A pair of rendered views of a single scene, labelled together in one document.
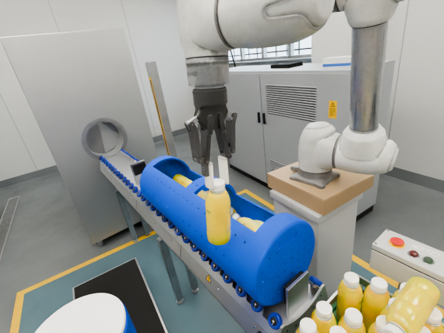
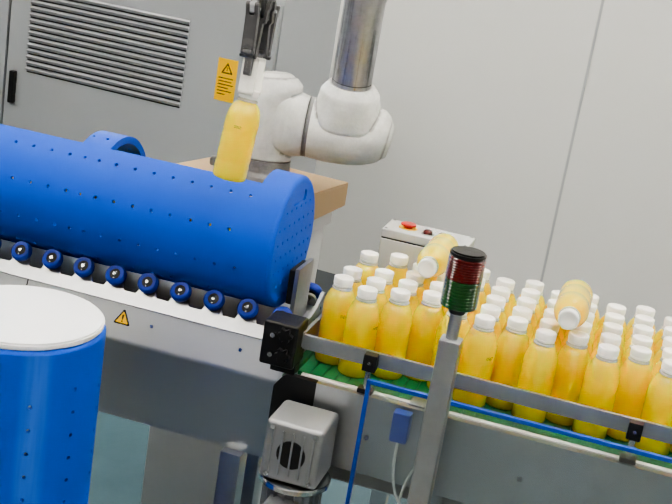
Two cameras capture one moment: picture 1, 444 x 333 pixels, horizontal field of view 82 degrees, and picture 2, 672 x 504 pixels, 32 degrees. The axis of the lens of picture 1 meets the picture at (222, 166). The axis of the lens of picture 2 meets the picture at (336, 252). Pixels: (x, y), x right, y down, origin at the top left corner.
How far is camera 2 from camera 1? 181 cm
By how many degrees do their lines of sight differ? 40
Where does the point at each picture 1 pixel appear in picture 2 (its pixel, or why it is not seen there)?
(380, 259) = (391, 249)
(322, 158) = (285, 133)
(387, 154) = (383, 128)
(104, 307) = (34, 294)
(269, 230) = (283, 179)
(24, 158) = not seen: outside the picture
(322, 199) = not seen: hidden behind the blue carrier
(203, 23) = not seen: outside the picture
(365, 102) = (363, 41)
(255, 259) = (273, 211)
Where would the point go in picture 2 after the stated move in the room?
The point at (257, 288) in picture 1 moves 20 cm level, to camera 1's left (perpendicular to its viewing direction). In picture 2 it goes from (273, 253) to (188, 260)
